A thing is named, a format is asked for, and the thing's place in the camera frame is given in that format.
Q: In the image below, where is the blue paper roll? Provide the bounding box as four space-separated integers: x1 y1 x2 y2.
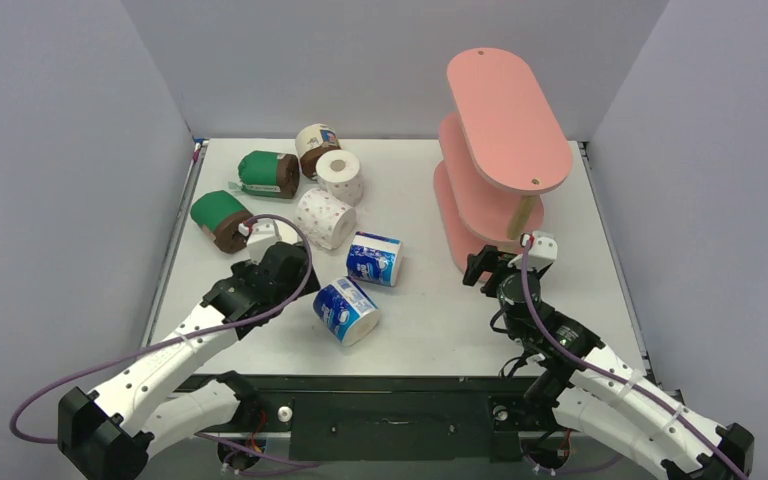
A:
313 277 382 346

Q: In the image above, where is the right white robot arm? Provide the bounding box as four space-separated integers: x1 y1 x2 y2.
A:
462 235 755 479

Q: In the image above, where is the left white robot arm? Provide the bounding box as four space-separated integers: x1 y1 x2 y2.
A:
57 242 319 479

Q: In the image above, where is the pink three-tier shelf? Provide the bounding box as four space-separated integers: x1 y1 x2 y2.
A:
433 47 573 271

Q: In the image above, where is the floral white paper roll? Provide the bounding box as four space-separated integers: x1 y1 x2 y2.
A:
291 188 356 250

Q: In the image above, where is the near green brown roll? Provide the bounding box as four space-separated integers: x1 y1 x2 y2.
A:
190 190 252 254

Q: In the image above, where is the green brown roll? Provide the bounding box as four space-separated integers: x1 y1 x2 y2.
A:
190 190 252 254
228 150 300 199

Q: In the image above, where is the far green brown roll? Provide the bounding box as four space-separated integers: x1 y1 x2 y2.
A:
228 150 300 199

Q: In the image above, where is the upright floral paper roll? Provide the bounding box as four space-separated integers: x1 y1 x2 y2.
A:
316 149 364 206

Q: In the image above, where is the beige brown paper roll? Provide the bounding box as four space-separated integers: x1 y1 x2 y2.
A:
295 123 341 179

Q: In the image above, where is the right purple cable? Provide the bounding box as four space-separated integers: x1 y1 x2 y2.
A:
519 235 750 480

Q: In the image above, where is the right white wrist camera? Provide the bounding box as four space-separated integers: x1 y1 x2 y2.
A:
521 231 558 271

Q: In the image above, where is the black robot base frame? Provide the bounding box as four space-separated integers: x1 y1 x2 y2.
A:
208 375 566 463

